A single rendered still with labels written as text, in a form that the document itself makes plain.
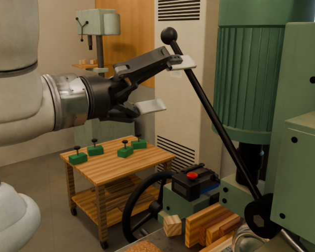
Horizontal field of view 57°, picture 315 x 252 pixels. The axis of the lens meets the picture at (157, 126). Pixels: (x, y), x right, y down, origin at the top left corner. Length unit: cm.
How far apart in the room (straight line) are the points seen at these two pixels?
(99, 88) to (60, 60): 307
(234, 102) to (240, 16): 15
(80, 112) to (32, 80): 9
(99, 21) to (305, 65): 233
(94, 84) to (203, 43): 158
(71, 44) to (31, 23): 320
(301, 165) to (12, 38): 38
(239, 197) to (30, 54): 52
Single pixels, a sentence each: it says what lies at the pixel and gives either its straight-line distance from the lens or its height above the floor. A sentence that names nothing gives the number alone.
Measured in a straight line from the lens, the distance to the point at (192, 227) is 75.
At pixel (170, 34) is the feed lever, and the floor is 140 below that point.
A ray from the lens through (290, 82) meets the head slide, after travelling 53.
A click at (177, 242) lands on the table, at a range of 79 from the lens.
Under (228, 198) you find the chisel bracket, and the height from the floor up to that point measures 103.
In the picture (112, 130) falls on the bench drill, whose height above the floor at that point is 47.
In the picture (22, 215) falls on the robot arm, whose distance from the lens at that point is 97.
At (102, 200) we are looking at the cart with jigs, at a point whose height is 38.
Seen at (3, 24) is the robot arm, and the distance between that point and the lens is 38.
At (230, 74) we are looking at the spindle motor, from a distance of 57.
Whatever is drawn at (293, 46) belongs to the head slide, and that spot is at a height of 138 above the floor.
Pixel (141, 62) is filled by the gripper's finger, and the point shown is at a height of 136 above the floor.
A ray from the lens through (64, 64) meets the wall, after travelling 357.
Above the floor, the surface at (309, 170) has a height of 125.
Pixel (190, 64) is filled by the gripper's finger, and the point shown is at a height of 135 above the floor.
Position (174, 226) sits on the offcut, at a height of 93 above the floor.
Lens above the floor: 141
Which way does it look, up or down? 18 degrees down
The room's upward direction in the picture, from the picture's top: straight up
